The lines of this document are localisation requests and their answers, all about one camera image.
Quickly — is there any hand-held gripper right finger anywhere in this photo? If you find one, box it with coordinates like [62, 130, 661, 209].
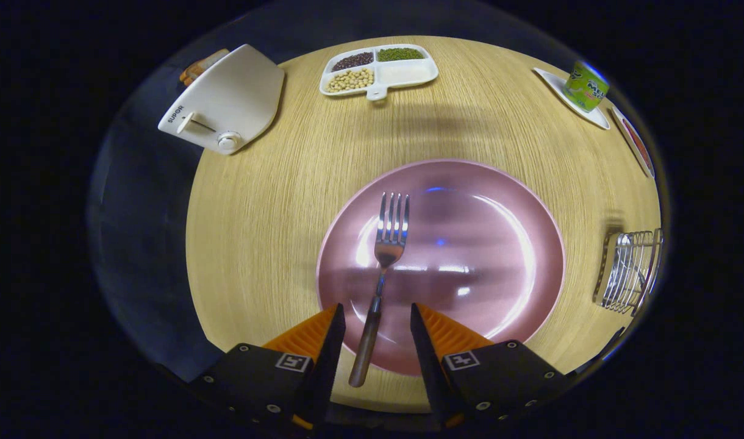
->
[410, 303, 577, 427]

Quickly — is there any white toaster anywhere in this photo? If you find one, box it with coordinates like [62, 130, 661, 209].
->
[158, 44, 285, 155]

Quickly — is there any pile of yellow soybeans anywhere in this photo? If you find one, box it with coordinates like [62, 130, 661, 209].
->
[325, 67, 375, 93]

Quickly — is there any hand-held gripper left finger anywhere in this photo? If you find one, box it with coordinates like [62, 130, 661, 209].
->
[189, 303, 346, 430]

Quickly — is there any white plate of food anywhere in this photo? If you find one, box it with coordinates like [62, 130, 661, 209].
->
[610, 105, 656, 179]

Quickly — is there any pink round plate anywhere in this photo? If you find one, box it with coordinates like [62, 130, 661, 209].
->
[316, 159, 566, 377]

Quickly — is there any steel wire basket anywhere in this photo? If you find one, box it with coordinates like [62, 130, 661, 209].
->
[593, 229, 664, 316]

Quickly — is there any pile of green beans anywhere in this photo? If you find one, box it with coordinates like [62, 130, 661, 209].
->
[377, 48, 424, 62]

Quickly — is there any white divided dish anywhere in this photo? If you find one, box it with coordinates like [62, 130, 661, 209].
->
[319, 44, 439, 101]

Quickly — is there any brown fried meat piece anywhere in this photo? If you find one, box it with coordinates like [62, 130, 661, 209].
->
[622, 119, 654, 173]

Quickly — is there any small white square tray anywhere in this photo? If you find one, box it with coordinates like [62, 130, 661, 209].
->
[533, 67, 611, 130]

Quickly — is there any steel fork wooden handle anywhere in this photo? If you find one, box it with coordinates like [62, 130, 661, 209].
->
[348, 192, 410, 388]

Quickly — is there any toasted bread slice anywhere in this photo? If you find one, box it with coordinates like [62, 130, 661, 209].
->
[179, 58, 217, 86]
[189, 49, 230, 75]

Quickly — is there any green label drink bottle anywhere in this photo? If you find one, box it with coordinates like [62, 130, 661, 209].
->
[562, 60, 610, 113]

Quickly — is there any pile of dark red beans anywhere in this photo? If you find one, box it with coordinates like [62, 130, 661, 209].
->
[332, 52, 374, 72]

